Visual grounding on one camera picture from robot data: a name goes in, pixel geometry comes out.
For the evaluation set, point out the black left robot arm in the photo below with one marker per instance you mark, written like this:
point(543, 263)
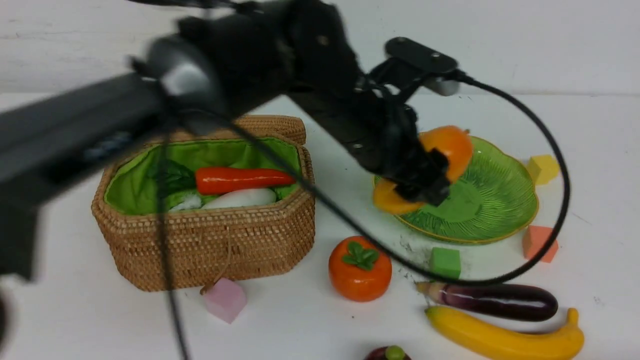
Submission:
point(208, 74)

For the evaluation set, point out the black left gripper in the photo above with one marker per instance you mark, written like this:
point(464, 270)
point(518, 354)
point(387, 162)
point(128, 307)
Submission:
point(372, 126)

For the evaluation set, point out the orange carrot with green leaves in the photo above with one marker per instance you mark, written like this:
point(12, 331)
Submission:
point(213, 181)

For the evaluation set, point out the pink foam cube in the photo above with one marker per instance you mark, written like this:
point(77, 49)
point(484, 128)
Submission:
point(225, 299)

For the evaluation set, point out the woven rattan basket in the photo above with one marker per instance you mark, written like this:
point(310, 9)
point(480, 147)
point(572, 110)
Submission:
point(239, 243)

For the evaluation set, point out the white radish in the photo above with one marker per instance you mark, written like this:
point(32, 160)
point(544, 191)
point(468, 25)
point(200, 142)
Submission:
point(256, 197)

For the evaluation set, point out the green glass leaf plate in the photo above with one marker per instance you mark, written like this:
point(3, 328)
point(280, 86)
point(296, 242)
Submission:
point(494, 199)

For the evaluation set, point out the purple eggplant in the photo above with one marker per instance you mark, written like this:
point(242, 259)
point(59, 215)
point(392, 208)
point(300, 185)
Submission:
point(515, 302)

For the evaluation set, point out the orange persimmon with green leaf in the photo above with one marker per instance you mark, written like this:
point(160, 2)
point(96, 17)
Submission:
point(358, 271)

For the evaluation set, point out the yellow foam cube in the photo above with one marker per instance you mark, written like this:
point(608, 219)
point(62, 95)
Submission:
point(542, 169)

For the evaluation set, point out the green foam cube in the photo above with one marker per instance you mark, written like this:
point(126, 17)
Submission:
point(445, 262)

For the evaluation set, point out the dark purple mangosteen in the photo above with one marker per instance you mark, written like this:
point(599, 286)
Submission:
point(391, 352)

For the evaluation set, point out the yellow orange mango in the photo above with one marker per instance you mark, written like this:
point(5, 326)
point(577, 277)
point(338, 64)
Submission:
point(450, 150)

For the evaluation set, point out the orange foam cube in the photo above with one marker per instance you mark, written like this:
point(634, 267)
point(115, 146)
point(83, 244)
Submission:
point(532, 241)

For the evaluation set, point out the woven rattan basket lid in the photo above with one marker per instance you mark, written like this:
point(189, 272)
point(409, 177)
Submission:
point(290, 128)

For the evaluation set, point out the yellow banana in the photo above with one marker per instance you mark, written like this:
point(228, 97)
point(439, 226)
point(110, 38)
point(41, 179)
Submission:
point(497, 343)

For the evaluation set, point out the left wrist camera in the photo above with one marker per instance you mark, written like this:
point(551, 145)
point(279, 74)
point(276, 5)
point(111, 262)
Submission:
point(410, 65)

